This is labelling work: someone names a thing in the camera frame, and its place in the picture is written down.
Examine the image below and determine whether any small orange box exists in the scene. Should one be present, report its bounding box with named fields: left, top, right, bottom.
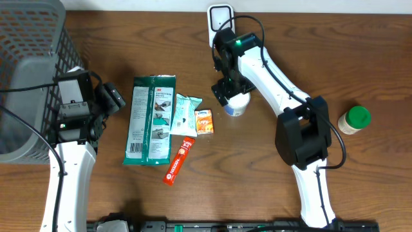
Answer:
left=195, top=110, right=214, bottom=135

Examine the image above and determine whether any white blue label jar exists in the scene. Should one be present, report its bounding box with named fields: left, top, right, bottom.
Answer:
left=223, top=93, right=250, bottom=117

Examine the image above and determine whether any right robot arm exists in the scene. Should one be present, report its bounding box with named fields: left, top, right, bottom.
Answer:
left=210, top=28, right=335, bottom=228

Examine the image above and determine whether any green lid white jar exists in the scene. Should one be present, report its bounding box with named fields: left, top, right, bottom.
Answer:
left=338, top=106, right=371, bottom=135

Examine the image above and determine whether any white barcode scanner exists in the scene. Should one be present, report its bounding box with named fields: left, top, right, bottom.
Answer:
left=207, top=4, right=234, bottom=47

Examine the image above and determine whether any red white snack packet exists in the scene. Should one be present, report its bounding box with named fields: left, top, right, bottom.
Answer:
left=163, top=137, right=195, bottom=186

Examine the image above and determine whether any grey plastic mesh basket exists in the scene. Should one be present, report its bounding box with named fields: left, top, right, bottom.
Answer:
left=0, top=0, right=84, bottom=165

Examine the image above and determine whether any green white gloves packet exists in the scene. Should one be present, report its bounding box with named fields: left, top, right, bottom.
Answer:
left=123, top=75, right=176, bottom=166

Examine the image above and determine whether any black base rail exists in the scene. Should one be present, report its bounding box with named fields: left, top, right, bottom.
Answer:
left=86, top=212, right=380, bottom=232

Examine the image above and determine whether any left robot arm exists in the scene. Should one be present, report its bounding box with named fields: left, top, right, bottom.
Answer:
left=40, top=66, right=126, bottom=231

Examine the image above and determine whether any light green snack packet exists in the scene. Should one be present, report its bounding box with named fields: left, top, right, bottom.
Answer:
left=170, top=93, right=202, bottom=137

